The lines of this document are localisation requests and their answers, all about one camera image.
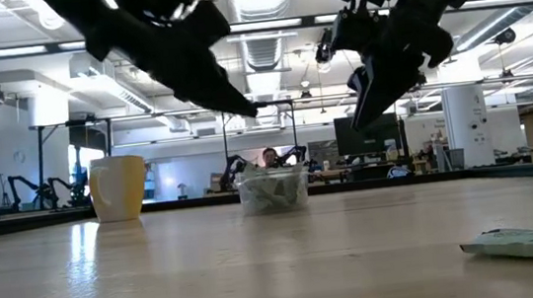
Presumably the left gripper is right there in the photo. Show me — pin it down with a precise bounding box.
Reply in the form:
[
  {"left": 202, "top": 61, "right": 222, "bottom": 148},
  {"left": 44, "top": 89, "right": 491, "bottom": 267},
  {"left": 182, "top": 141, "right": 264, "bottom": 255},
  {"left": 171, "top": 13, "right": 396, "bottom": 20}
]
[{"left": 134, "top": 19, "right": 258, "bottom": 129}]

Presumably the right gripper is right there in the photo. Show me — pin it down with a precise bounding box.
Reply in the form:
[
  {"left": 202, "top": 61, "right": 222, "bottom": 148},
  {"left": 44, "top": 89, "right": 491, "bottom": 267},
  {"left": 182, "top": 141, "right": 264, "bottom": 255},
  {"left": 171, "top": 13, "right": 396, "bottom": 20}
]
[{"left": 340, "top": 15, "right": 463, "bottom": 133}]

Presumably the pile of sweetener packets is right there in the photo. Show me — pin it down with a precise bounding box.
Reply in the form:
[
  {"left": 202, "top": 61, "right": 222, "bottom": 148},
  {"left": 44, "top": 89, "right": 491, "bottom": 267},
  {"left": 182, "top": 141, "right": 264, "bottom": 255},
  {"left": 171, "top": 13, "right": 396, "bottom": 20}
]
[{"left": 238, "top": 157, "right": 312, "bottom": 217}]

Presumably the black computer monitor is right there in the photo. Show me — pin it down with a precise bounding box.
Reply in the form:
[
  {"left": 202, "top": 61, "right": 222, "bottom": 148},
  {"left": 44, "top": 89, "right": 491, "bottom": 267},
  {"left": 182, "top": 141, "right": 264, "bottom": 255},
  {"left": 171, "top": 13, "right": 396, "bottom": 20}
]
[{"left": 333, "top": 111, "right": 410, "bottom": 158}]

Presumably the person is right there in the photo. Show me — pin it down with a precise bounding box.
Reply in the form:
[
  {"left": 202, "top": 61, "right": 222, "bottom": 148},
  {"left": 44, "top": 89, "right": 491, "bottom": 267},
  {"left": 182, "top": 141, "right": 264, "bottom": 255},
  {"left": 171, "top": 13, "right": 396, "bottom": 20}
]
[{"left": 261, "top": 146, "right": 281, "bottom": 169}]

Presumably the white round column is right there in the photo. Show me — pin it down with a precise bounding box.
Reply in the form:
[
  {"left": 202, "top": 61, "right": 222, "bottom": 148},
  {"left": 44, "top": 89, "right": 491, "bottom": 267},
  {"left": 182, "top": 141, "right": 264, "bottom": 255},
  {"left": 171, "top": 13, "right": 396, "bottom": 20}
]
[{"left": 436, "top": 54, "right": 495, "bottom": 172}]

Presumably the grey waste bin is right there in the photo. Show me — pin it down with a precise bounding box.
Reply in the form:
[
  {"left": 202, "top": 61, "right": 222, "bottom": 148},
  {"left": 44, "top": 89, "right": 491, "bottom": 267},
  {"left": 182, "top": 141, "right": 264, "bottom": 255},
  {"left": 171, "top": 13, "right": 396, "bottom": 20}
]
[{"left": 447, "top": 147, "right": 467, "bottom": 172}]

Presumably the black rig stand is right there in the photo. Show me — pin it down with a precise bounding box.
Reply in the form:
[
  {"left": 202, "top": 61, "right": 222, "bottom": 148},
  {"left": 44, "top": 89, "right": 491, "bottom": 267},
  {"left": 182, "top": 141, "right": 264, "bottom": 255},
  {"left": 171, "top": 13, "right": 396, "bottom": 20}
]
[{"left": 28, "top": 115, "right": 120, "bottom": 212}]

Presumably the clear plastic bin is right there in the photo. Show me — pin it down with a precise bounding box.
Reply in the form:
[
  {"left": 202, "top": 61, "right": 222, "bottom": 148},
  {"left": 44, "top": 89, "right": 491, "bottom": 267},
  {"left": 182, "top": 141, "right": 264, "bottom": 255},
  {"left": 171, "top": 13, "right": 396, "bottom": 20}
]
[{"left": 232, "top": 164, "right": 314, "bottom": 219}]

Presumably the yellow ceramic mug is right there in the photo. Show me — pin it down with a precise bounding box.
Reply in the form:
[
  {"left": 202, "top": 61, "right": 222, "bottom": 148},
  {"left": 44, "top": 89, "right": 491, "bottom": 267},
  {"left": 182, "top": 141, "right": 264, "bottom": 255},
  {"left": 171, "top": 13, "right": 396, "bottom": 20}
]
[{"left": 86, "top": 153, "right": 152, "bottom": 226}]

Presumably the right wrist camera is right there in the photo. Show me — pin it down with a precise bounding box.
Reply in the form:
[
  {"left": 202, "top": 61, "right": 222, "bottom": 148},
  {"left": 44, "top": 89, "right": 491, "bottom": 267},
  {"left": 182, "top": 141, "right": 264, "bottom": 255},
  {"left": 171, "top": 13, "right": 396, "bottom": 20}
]
[{"left": 310, "top": 3, "right": 380, "bottom": 64}]

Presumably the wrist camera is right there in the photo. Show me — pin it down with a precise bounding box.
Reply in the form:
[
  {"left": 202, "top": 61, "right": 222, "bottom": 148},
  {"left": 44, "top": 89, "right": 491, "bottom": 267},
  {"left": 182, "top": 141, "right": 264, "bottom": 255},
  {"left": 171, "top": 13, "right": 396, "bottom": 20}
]
[
  {"left": 310, "top": 3, "right": 380, "bottom": 64},
  {"left": 171, "top": 0, "right": 234, "bottom": 50}
]

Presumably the silver ventilation duct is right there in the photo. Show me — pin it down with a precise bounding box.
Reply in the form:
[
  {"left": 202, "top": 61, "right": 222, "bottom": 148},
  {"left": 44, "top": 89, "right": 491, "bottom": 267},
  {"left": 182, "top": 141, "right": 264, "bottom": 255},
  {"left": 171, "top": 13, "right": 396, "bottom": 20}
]
[{"left": 225, "top": 0, "right": 308, "bottom": 128}]

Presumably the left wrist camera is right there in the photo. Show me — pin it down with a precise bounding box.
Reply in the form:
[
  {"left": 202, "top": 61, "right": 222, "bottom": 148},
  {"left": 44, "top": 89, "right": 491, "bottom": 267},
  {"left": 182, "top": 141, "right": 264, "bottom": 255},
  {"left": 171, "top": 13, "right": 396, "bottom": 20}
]
[{"left": 171, "top": 0, "right": 234, "bottom": 50}]

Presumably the black rig frame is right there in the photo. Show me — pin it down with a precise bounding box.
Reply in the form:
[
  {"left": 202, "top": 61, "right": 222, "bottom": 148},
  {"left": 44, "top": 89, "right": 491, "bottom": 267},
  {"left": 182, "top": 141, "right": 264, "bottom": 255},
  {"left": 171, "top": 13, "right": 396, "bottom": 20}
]
[{"left": 219, "top": 98, "right": 302, "bottom": 174}]

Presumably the black aluminium table frame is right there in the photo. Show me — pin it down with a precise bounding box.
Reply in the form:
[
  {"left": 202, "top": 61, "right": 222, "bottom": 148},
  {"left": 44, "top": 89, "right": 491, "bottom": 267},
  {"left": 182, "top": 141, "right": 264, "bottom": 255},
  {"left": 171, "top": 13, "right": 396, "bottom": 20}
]
[{"left": 0, "top": 159, "right": 533, "bottom": 238}]

